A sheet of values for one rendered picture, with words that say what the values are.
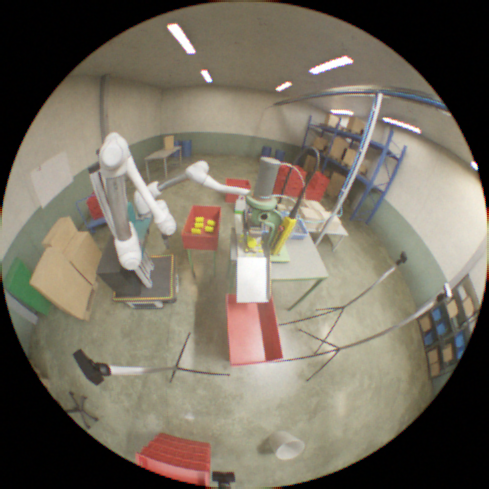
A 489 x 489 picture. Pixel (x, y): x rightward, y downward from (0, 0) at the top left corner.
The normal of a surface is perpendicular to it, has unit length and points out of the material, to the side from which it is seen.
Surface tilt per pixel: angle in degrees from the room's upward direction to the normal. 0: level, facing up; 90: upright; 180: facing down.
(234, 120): 90
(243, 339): 0
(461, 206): 90
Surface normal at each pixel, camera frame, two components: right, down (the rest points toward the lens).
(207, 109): 0.07, 0.72
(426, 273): -0.99, -0.04
